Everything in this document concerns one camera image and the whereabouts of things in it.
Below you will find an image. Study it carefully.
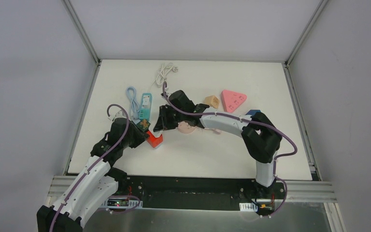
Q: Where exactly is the pale pink round socket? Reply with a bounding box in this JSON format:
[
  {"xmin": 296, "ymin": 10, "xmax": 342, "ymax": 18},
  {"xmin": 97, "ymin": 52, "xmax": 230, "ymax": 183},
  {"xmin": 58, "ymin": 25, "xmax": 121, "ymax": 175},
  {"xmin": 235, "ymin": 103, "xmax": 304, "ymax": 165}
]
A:
[{"xmin": 177, "ymin": 121, "xmax": 195, "ymax": 134}]

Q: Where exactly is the red small adapter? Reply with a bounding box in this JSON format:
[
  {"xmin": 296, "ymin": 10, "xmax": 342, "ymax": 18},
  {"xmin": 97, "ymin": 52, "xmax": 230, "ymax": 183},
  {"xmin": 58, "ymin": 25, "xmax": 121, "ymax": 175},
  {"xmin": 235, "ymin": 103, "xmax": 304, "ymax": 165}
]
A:
[{"xmin": 147, "ymin": 131, "xmax": 163, "ymax": 149}]

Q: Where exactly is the yellow plug adapter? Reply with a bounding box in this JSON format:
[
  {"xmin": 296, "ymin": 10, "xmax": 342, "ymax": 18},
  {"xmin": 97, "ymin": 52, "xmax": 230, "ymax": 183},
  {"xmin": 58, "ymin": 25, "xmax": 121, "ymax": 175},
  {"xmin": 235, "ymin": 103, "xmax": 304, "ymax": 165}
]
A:
[{"xmin": 203, "ymin": 95, "xmax": 220, "ymax": 109}]

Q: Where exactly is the pink triangular power strip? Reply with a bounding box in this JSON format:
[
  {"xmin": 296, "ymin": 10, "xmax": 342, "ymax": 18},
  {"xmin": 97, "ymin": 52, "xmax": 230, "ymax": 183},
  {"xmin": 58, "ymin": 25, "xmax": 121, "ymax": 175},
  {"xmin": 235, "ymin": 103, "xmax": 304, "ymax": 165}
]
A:
[{"xmin": 221, "ymin": 89, "xmax": 247, "ymax": 113}]

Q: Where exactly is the blue cube plug adapter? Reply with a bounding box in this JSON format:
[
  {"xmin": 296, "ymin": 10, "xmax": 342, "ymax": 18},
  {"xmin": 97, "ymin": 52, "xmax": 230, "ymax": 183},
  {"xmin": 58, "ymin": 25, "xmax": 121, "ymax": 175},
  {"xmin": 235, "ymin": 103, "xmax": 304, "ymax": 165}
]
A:
[{"xmin": 246, "ymin": 109, "xmax": 261, "ymax": 116}]

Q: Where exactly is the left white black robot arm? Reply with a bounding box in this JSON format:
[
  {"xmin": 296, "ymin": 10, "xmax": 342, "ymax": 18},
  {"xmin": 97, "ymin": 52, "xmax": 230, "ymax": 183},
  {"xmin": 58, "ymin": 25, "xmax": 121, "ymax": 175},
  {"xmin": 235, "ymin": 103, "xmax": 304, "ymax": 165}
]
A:
[{"xmin": 37, "ymin": 117, "xmax": 149, "ymax": 232}]

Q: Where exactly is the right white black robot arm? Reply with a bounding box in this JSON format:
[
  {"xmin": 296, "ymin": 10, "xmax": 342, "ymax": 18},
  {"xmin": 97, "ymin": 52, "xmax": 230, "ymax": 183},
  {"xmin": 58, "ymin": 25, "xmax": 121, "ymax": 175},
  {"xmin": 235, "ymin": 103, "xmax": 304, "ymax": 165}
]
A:
[{"xmin": 153, "ymin": 90, "xmax": 282, "ymax": 198}]

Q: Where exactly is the white plug in teal strip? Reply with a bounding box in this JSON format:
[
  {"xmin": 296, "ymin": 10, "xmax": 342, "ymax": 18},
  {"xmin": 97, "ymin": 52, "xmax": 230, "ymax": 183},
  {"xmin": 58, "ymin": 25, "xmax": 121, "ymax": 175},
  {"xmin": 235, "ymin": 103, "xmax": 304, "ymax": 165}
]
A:
[{"xmin": 142, "ymin": 96, "xmax": 150, "ymax": 109}]

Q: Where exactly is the green patterned small adapter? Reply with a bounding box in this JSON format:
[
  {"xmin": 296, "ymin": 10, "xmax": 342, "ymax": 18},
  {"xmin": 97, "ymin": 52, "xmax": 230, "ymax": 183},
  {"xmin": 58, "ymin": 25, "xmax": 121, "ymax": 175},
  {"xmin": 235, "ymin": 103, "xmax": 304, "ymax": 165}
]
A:
[{"xmin": 136, "ymin": 119, "xmax": 150, "ymax": 132}]

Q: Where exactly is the teal power strip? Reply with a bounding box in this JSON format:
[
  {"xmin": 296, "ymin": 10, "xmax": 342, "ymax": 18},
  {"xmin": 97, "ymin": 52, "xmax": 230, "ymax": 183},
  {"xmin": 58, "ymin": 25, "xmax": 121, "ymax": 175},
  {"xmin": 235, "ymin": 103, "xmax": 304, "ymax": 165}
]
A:
[{"xmin": 138, "ymin": 93, "xmax": 152, "ymax": 121}]

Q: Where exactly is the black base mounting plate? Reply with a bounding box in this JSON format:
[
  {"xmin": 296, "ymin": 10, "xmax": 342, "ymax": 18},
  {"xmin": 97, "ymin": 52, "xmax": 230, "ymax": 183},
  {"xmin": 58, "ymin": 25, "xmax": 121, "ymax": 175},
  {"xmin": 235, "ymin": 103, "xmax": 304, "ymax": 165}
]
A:
[{"xmin": 101, "ymin": 175, "xmax": 286, "ymax": 212}]

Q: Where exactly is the light blue coiled cable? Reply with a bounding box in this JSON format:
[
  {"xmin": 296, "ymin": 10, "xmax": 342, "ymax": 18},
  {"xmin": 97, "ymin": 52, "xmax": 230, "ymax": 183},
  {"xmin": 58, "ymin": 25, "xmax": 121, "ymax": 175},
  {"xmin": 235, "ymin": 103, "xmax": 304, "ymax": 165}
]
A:
[{"xmin": 126, "ymin": 86, "xmax": 141, "ymax": 121}]

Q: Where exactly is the white coiled cable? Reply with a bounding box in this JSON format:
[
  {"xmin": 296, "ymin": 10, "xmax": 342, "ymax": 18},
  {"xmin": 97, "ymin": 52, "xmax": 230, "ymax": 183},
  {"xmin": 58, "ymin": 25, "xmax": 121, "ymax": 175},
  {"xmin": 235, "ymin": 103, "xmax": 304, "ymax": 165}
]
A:
[{"xmin": 148, "ymin": 62, "xmax": 179, "ymax": 92}]

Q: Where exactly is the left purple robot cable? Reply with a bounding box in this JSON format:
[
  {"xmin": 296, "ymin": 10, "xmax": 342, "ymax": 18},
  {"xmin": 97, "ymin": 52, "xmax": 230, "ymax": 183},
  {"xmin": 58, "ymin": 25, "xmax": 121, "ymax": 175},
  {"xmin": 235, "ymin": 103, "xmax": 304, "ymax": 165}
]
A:
[{"xmin": 49, "ymin": 103, "xmax": 131, "ymax": 232}]

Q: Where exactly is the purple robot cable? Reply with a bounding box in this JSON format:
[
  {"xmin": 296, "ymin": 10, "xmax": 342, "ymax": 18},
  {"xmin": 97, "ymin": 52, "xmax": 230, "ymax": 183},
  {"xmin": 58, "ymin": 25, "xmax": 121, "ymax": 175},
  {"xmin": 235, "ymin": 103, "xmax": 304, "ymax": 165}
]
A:
[
  {"xmin": 49, "ymin": 103, "xmax": 131, "ymax": 232},
  {"xmin": 162, "ymin": 81, "xmax": 298, "ymax": 161}
]

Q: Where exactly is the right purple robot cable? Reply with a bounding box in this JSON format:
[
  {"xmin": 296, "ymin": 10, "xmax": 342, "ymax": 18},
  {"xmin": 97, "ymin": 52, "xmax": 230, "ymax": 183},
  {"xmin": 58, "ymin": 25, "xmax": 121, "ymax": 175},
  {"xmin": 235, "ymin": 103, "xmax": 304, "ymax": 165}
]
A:
[{"xmin": 162, "ymin": 81, "xmax": 298, "ymax": 161}]

